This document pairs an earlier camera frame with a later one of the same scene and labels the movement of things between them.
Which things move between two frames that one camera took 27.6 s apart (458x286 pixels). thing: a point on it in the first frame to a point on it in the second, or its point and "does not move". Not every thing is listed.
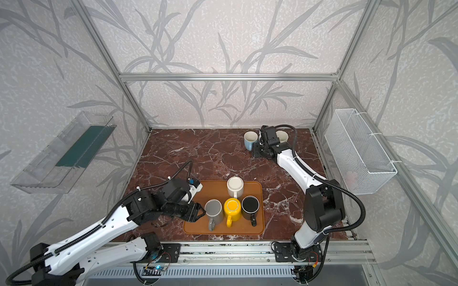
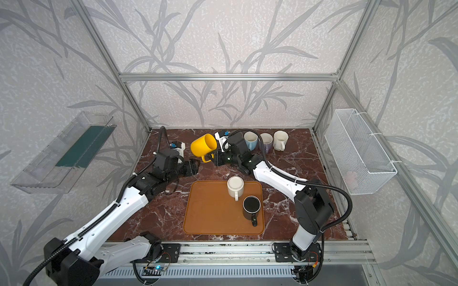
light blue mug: [250, 137] does not move
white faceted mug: [282, 136] does not move
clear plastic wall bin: [55, 169] does not move
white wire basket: [362, 165] does not move
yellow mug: [232, 210] to [203, 145]
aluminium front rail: [194, 253] does not move
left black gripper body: [191, 211] to [191, 167]
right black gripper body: [261, 149] to [217, 157]
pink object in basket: [351, 179] does not move
